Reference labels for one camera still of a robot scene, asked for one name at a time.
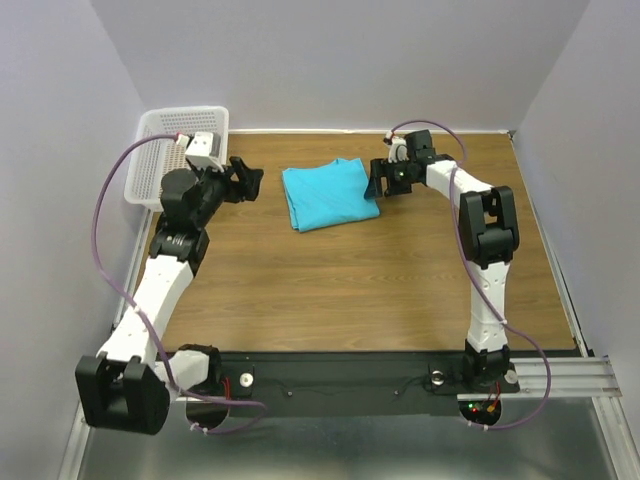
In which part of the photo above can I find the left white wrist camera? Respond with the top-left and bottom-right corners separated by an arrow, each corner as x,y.
176,132 -> 225,172

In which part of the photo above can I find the left white knob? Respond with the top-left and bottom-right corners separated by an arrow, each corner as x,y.
239,372 -> 254,388

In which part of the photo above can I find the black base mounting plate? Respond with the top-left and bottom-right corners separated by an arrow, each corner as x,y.
219,351 -> 520,418

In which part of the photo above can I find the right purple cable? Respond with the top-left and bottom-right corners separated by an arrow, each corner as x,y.
389,118 -> 554,432

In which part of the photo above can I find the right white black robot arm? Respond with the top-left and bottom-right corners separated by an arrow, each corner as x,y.
364,130 -> 520,390

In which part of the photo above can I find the circuit board with leds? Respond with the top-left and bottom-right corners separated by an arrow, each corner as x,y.
458,399 -> 502,426

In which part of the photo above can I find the turquoise t shirt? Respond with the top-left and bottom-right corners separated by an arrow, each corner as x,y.
282,158 -> 380,233

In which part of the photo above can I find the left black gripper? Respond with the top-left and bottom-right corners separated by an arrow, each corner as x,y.
190,158 -> 264,230

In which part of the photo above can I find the white perforated plastic basket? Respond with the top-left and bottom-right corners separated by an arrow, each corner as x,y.
124,106 -> 229,212

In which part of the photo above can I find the aluminium frame rail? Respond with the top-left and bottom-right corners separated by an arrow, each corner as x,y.
514,357 -> 621,399

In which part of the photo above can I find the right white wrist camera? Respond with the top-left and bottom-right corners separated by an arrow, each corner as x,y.
383,130 -> 408,163

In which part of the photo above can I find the right metal knob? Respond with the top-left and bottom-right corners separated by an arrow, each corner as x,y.
430,370 -> 446,387

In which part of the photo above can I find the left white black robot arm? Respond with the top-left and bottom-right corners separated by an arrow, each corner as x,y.
75,157 -> 264,435

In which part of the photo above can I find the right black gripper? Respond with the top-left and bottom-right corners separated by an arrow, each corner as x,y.
362,156 -> 414,198

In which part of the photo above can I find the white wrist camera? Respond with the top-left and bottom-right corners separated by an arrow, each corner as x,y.
383,130 -> 408,163
176,132 -> 225,172

